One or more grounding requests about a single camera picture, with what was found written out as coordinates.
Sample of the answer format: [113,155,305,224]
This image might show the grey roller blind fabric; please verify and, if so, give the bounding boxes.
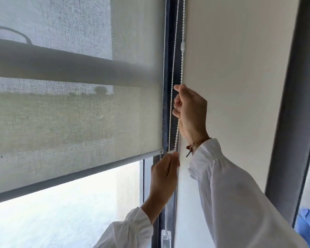
[0,0,166,197]

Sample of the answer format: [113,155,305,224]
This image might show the dark grey door frame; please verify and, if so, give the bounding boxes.
[265,0,310,228]

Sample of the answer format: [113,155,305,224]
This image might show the dark grey window frame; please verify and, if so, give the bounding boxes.
[139,0,186,248]

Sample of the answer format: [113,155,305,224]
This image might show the grey blind bottom rail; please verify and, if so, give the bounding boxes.
[0,149,164,206]

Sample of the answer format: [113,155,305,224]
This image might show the person's right forearm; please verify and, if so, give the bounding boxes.
[187,138,308,248]

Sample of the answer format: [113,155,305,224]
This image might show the clear plastic chain holder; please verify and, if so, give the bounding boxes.
[161,229,172,243]

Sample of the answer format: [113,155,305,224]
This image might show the person's left hand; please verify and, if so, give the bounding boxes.
[149,151,180,207]

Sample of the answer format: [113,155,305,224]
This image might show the white beaded blind chain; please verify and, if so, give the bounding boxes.
[167,0,187,154]

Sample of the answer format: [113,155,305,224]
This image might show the person's left forearm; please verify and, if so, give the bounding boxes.
[93,196,161,248]

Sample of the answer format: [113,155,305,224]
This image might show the person's right hand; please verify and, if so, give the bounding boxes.
[172,84,209,145]

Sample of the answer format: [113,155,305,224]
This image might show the red braided wrist bracelet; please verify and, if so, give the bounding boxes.
[185,137,212,157]

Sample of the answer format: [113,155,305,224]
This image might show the blue fabric item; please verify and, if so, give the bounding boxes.
[294,207,310,248]

